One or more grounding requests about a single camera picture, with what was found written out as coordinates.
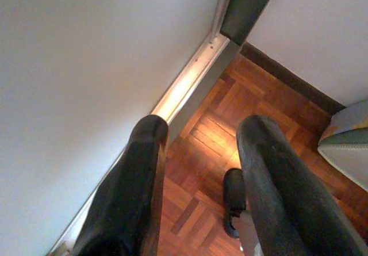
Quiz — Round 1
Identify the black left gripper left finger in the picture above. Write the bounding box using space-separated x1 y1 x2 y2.
70 114 169 256

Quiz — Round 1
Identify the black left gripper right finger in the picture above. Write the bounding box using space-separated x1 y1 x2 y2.
236 114 368 256

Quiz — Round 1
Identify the black robot left foot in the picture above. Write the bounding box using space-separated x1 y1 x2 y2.
223 168 248 239

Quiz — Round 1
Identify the grey-white mattress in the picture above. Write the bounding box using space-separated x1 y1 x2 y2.
317 100 368 188

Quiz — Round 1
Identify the dark wooden baseboard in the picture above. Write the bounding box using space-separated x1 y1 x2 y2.
239 41 347 117

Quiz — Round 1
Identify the white wardrobe door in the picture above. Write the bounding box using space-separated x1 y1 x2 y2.
0 0 231 256

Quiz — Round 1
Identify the dark upright post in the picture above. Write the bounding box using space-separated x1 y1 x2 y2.
220 0 284 46

